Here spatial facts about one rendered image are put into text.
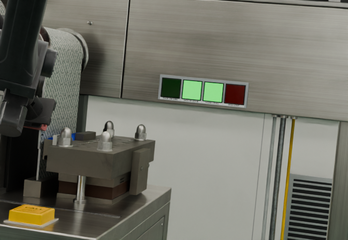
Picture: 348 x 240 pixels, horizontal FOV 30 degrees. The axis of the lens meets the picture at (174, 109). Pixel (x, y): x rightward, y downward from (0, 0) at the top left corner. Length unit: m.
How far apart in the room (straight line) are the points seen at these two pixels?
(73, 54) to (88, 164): 0.35
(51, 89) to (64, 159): 0.19
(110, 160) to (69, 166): 0.10
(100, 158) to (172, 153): 2.74
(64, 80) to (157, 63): 0.29
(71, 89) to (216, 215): 2.61
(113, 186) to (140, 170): 0.13
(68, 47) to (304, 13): 0.63
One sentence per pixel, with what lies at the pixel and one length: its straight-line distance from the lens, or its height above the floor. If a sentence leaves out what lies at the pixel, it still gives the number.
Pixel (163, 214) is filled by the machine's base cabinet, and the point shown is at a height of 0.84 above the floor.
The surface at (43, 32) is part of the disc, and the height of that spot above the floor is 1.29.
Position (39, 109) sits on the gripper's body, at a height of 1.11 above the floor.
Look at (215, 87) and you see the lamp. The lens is 1.79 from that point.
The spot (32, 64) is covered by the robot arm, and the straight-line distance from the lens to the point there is 0.91.
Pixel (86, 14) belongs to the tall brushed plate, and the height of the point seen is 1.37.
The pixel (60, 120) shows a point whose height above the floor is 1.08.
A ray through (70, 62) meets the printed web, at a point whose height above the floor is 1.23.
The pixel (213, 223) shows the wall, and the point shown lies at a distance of 4.24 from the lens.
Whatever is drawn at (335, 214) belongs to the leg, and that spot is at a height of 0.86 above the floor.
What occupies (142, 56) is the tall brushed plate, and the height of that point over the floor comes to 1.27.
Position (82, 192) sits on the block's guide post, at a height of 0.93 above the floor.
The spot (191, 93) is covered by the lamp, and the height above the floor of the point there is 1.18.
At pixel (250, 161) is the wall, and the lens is 4.15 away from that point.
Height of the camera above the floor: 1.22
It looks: 3 degrees down
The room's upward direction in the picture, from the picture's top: 5 degrees clockwise
